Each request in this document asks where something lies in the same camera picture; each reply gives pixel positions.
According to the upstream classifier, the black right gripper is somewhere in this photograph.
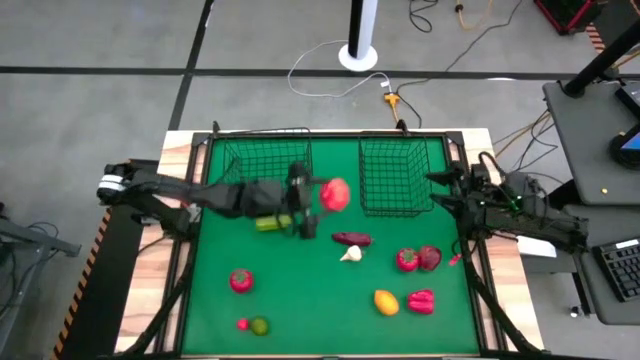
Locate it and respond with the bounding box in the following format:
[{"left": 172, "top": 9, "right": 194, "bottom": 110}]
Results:
[{"left": 424, "top": 163, "right": 496, "bottom": 222}]

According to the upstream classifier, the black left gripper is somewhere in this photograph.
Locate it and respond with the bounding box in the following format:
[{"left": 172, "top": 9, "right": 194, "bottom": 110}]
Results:
[{"left": 244, "top": 162, "right": 332, "bottom": 240}]

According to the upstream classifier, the orange-red pumpkin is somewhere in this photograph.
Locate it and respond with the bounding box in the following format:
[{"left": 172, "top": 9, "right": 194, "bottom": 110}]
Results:
[{"left": 319, "top": 177, "right": 351, "bottom": 213}]

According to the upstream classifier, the green bumpy gourd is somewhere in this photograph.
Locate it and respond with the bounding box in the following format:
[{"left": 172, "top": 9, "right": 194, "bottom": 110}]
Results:
[{"left": 255, "top": 214, "right": 294, "bottom": 233}]

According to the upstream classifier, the dark red apple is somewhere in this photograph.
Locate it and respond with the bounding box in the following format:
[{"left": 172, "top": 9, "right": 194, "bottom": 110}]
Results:
[{"left": 417, "top": 245, "right": 443, "bottom": 272}]

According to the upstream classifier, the red tomato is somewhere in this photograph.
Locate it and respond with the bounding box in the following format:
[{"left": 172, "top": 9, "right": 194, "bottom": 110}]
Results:
[
  {"left": 396, "top": 247, "right": 420, "bottom": 273},
  {"left": 229, "top": 268, "right": 255, "bottom": 294}
]

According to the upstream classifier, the yellow lemon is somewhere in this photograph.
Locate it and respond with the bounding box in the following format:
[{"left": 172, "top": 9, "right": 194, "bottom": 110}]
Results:
[{"left": 373, "top": 289, "right": 401, "bottom": 317}]

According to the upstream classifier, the green table mat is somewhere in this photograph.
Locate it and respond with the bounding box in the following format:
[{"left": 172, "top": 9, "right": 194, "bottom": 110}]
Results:
[{"left": 180, "top": 135, "right": 481, "bottom": 356}]

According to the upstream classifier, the yellow power splitter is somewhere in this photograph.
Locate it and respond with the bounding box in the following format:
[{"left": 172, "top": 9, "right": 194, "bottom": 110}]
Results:
[{"left": 382, "top": 91, "right": 401, "bottom": 124}]

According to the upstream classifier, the red bell pepper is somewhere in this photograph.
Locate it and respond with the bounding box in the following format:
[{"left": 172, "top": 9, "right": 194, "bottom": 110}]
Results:
[{"left": 407, "top": 288, "right": 436, "bottom": 316}]

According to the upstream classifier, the grey desk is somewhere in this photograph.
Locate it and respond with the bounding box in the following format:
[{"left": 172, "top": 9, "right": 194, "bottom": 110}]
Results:
[{"left": 542, "top": 79, "right": 640, "bottom": 326}]

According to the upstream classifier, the white black pole stand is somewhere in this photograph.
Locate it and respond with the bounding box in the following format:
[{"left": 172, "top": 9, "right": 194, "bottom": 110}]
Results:
[{"left": 337, "top": 0, "right": 379, "bottom": 72}]

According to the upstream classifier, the black keyboard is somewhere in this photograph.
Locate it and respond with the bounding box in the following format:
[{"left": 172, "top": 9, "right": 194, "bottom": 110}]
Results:
[{"left": 592, "top": 238, "right": 640, "bottom": 303}]

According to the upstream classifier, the black desk pole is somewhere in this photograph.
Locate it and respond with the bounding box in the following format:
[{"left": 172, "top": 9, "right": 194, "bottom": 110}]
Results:
[{"left": 563, "top": 19, "right": 640, "bottom": 99}]

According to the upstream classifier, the red black crate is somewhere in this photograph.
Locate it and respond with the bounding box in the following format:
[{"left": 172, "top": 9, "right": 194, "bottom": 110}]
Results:
[{"left": 533, "top": 0, "right": 609, "bottom": 36}]

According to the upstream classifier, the black yellow striped platform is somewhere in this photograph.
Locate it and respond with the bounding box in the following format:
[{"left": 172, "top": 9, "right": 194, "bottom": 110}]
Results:
[{"left": 49, "top": 204, "right": 146, "bottom": 360}]

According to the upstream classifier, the black wire basket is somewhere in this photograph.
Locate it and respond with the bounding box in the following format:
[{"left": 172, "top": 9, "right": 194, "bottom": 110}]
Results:
[
  {"left": 213, "top": 127, "right": 315, "bottom": 189},
  {"left": 357, "top": 133, "right": 435, "bottom": 218}
]

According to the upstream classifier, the white floor cable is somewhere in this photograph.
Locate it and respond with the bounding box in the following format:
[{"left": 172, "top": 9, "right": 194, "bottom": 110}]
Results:
[{"left": 287, "top": 38, "right": 394, "bottom": 99}]

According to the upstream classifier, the black floor cable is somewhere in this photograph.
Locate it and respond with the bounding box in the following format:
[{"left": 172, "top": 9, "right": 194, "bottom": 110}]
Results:
[{"left": 394, "top": 0, "right": 524, "bottom": 129}]

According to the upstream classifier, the orange floor cable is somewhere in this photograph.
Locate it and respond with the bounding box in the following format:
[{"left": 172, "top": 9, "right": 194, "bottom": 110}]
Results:
[{"left": 453, "top": 0, "right": 495, "bottom": 31}]

